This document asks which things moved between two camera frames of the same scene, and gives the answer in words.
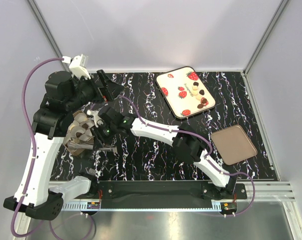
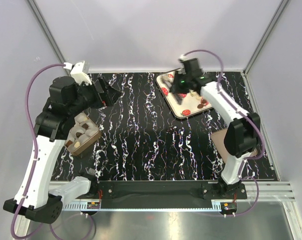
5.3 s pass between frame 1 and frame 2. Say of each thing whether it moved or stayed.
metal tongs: moved
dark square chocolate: stayed
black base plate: stayed
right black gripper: moved
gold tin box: stayed
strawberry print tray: stayed
